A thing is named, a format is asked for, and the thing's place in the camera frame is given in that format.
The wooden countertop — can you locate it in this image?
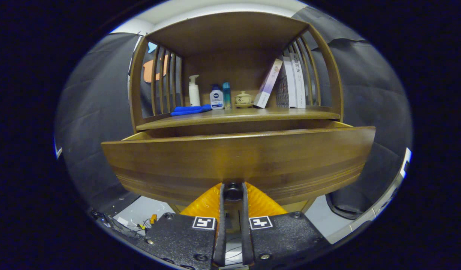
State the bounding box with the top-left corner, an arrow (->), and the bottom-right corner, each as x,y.
137,107 -> 340,131

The wooden cabinet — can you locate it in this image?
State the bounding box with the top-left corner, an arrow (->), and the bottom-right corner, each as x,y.
128,11 -> 344,214

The blue folded cloth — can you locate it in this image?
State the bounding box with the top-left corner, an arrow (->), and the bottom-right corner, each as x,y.
171,105 -> 212,116

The white pump bottle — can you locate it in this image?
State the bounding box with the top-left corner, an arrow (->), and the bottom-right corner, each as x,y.
188,75 -> 201,107

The beige lidded teacup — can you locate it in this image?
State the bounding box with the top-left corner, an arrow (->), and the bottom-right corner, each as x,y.
235,91 -> 253,108

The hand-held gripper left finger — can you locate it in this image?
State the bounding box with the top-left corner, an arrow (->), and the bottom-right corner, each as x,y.
144,182 -> 227,270

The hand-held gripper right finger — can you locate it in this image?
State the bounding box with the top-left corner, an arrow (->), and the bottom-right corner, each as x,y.
241,181 -> 332,269

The black floor cable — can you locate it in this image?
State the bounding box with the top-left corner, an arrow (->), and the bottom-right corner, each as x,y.
91,209 -> 158,240

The white book black lettering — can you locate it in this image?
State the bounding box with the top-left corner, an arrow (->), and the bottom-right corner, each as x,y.
289,52 -> 306,109

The black drawer knob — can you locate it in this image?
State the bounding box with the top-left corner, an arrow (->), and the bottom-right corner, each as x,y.
224,182 -> 244,202

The purple white book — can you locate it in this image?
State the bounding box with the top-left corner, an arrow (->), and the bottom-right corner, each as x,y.
254,59 -> 283,109

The white blue lotion bottle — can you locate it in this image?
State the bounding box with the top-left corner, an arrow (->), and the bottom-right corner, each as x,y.
210,84 -> 224,110

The wooden drawer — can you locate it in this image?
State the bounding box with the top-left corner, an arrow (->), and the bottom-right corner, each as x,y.
102,121 -> 376,206

